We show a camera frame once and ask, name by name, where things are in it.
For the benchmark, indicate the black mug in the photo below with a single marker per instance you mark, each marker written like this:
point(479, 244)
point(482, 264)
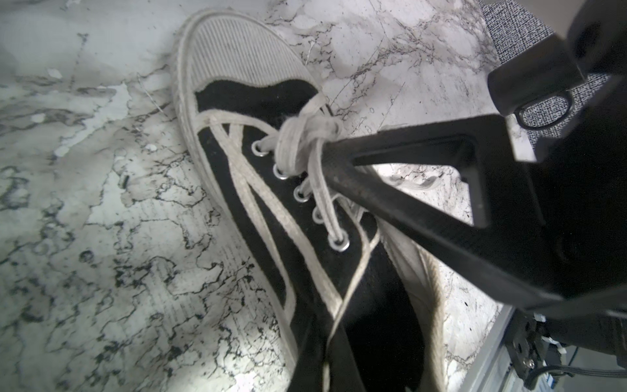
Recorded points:
point(544, 71)

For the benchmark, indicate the black canvas sneaker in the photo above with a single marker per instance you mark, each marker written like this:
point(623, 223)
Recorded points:
point(359, 304)

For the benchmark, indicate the aluminium front rail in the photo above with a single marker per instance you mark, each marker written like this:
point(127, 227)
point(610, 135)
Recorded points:
point(479, 376)

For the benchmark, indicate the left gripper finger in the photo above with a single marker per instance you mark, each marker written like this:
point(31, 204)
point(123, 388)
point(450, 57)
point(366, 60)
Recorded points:
point(505, 252)

